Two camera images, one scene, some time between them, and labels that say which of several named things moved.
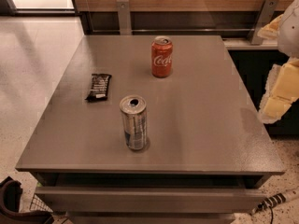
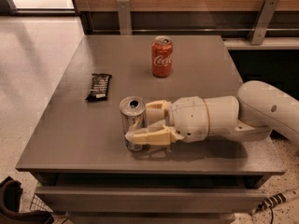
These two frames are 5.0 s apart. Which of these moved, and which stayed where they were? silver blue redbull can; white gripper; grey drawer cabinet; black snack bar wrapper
Moved: white gripper
Stayed: silver blue redbull can; grey drawer cabinet; black snack bar wrapper
